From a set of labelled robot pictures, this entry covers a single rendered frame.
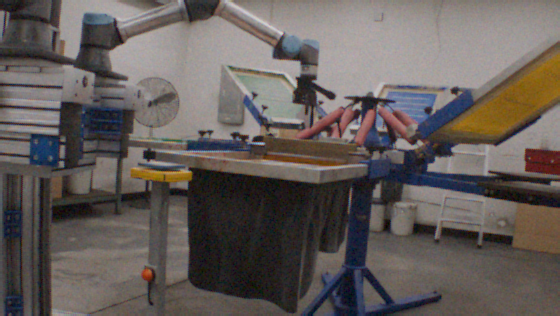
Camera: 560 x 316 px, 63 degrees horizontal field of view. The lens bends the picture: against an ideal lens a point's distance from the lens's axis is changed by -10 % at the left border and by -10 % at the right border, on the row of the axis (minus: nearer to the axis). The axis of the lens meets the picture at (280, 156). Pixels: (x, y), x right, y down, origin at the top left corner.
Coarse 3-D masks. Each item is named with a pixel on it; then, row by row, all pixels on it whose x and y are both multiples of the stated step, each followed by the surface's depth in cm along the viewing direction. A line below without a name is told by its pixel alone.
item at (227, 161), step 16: (160, 160) 162; (176, 160) 159; (192, 160) 156; (208, 160) 153; (224, 160) 151; (240, 160) 152; (272, 176) 144; (288, 176) 142; (304, 176) 140; (320, 176) 138; (336, 176) 150; (352, 176) 165
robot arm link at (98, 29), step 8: (88, 16) 173; (96, 16) 173; (104, 16) 175; (112, 16) 179; (88, 24) 173; (96, 24) 173; (104, 24) 175; (112, 24) 185; (88, 32) 173; (96, 32) 173; (104, 32) 175; (112, 32) 182; (80, 40) 176; (88, 40) 173; (96, 40) 174; (104, 40) 176; (112, 40) 186
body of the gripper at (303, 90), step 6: (300, 78) 203; (306, 78) 201; (312, 78) 201; (300, 84) 204; (306, 84) 203; (294, 90) 205; (300, 90) 203; (306, 90) 202; (312, 90) 201; (294, 96) 204; (300, 96) 202; (306, 96) 201; (312, 96) 201; (294, 102) 203; (300, 102) 202; (312, 102) 202
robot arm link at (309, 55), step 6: (306, 42) 200; (312, 42) 200; (318, 42) 202; (306, 48) 200; (312, 48) 200; (318, 48) 202; (300, 54) 199; (306, 54) 200; (312, 54) 200; (318, 54) 202; (300, 60) 202; (306, 60) 200; (312, 60) 200; (318, 60) 202; (318, 66) 204
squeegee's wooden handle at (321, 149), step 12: (276, 144) 209; (288, 144) 206; (300, 144) 204; (312, 144) 202; (324, 144) 199; (336, 144) 197; (348, 144) 195; (312, 156) 202; (324, 156) 199; (336, 156) 197
